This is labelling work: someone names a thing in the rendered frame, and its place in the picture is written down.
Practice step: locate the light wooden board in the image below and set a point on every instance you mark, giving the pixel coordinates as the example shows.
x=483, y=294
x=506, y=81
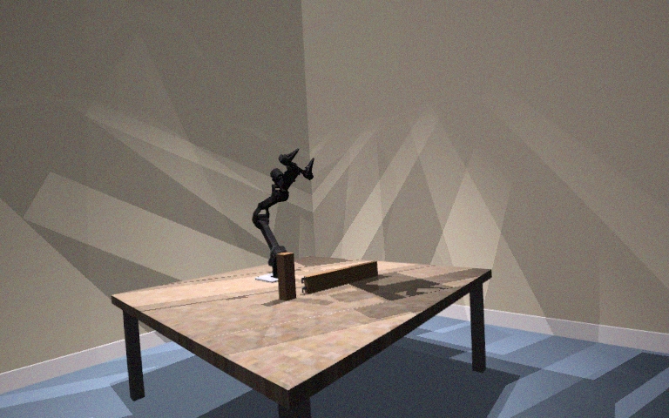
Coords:
x=334, y=278

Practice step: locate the brown wooden post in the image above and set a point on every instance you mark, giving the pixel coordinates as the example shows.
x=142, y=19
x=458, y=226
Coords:
x=286, y=276

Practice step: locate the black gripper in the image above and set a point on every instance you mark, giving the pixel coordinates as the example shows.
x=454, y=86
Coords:
x=292, y=171

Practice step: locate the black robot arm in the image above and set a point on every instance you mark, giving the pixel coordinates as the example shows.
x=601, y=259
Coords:
x=261, y=221

